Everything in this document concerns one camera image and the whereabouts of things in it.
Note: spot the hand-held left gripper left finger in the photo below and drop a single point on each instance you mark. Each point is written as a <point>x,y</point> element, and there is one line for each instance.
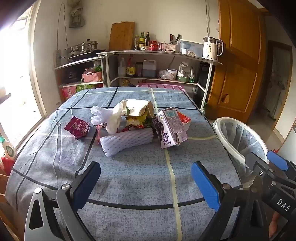
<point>89,185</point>

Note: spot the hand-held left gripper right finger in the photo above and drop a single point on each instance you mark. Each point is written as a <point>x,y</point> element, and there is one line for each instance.
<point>205,187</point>

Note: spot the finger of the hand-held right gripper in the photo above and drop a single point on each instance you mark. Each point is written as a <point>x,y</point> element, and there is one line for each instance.
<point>256,164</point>
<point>277,160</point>

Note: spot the white trash bin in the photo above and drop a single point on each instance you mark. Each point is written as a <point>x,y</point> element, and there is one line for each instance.
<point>222,136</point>

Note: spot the clear cup with red rim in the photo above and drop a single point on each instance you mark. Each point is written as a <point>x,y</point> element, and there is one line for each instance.
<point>99,135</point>

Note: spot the white ribbed foam sleeve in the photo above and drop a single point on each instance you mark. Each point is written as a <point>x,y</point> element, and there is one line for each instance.
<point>124,142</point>

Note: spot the dark red snack wrapper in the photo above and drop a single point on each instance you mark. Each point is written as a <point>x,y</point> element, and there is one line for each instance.
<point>77,127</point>

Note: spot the purple milk carton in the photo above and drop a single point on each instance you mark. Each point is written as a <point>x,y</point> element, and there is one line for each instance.
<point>168,129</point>

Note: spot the white foam fruit net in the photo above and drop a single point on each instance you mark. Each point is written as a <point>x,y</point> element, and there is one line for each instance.
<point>111,118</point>

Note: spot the red white paper box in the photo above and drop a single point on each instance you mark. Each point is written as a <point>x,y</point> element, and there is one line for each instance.
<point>185,119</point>

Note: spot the yellow snack wrapper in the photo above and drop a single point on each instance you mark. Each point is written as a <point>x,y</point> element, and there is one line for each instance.
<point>136,121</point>

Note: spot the person's right hand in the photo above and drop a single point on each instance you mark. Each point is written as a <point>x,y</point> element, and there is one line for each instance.
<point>275,224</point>

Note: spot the green soda bottle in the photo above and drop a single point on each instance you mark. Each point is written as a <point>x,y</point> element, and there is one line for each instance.
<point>204,107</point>

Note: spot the red plastic item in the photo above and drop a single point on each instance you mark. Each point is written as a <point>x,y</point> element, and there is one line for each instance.
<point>8,165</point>

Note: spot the red green carton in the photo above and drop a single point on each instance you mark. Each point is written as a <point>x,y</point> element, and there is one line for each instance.
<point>74,90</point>

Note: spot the wooden door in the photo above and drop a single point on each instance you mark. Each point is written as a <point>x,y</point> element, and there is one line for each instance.
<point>238,69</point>

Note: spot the green white bottle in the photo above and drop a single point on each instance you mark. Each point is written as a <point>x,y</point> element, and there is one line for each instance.
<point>192,77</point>

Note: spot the pink woven basket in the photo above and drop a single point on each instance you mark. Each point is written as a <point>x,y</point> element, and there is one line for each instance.
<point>92,77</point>

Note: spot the yellow oil bottle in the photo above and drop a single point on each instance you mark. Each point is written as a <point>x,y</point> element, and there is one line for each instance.
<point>128,83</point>

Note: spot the small black appliance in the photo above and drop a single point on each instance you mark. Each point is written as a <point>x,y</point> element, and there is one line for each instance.
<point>70,77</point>

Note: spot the green basket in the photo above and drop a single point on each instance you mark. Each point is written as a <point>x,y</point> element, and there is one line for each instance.
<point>183,79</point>

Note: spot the pink lidded storage bin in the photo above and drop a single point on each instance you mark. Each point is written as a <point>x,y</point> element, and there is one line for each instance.
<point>159,86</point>

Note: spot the white plastic tub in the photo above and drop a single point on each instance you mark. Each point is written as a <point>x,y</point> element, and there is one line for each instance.
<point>172,74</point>

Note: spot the white food bag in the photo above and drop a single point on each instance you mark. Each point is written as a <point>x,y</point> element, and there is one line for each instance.
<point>185,69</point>

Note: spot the large metal shelf rack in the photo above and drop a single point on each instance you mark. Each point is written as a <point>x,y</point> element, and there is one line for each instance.
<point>112,67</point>

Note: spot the crumpled plastic bag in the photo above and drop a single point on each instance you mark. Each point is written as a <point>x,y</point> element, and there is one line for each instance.
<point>164,74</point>

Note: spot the clear plastic bottle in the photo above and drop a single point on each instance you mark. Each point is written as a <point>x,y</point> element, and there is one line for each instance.
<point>121,68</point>

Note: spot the small metal shelf rack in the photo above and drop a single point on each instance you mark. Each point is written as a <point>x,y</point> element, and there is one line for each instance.
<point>76,63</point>

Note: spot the white electric kettle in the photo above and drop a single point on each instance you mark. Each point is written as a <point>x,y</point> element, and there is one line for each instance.
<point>210,49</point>

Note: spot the soy sauce bottle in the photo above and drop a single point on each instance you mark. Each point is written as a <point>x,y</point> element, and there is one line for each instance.
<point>130,68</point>

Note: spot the dark jar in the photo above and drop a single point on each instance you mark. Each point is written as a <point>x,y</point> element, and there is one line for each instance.
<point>139,69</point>

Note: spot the white jug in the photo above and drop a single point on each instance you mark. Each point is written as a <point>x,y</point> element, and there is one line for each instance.
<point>149,69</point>

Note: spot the white power strip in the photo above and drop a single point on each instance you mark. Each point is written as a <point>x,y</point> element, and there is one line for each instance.
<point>57,58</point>

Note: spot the black induction cooker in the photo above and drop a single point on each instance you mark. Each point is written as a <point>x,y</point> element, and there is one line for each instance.
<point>92,52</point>

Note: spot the clear plastic storage box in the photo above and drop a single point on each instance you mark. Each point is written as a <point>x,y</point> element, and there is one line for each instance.
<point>190,47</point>

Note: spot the steel steamer pot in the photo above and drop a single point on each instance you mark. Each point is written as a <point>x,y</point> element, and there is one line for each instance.
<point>85,46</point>

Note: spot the pink utensil basket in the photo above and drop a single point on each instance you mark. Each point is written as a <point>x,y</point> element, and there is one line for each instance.
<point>169,48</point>

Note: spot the kitchen knife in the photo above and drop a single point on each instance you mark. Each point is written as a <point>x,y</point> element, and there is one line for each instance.
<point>171,39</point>
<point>177,39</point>

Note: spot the small seasoning bottle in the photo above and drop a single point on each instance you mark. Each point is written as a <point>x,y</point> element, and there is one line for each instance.
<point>136,42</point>

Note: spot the red tin can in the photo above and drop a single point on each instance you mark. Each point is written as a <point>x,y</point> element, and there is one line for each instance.
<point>153,45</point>

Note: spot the wooden cutting board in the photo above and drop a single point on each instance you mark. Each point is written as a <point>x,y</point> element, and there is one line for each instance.
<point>121,37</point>

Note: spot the dark sauce bottle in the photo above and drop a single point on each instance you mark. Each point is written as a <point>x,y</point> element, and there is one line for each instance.
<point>147,39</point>
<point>141,40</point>

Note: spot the hanging cloth bag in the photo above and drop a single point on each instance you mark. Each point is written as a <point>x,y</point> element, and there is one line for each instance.
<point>76,16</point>

